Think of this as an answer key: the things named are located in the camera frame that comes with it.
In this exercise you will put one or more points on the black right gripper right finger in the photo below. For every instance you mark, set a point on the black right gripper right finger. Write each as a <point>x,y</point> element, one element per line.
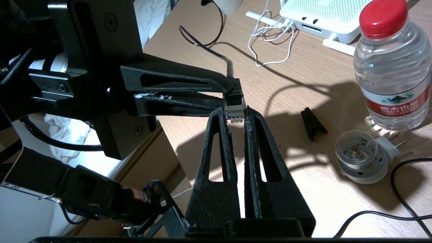
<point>273,202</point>

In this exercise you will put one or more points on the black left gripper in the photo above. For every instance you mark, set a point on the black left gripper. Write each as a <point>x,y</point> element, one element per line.
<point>101,40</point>

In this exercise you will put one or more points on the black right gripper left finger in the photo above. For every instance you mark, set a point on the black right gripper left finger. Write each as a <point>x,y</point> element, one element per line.
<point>209,206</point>

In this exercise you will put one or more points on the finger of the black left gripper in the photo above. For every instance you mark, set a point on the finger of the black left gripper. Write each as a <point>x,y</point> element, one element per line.
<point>175,106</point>

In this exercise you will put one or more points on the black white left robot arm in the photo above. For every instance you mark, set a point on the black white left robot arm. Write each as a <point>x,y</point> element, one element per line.
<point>20,84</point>

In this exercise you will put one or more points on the small white round device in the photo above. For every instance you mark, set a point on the small white round device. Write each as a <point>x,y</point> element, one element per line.
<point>364,165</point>

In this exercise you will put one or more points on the white router with antennas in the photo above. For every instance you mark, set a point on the white router with antennas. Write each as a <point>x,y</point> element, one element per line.
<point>324,17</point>

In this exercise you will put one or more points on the white crumpled bed sheet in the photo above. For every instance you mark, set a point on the white crumpled bed sheet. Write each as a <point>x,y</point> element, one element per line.
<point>152,20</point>

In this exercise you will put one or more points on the black oval desk grommet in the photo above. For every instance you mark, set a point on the black oval desk grommet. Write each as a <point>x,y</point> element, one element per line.
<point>206,2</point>

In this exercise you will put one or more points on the small black plastic clip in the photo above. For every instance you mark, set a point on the small black plastic clip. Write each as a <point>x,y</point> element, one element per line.
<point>312,123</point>

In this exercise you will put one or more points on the white toilet paper roll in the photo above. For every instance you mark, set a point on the white toilet paper roll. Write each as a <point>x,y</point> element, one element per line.
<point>229,6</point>

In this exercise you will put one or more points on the clear bottle with red cap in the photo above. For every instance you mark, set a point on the clear bottle with red cap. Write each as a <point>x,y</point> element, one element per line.
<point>391,67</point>

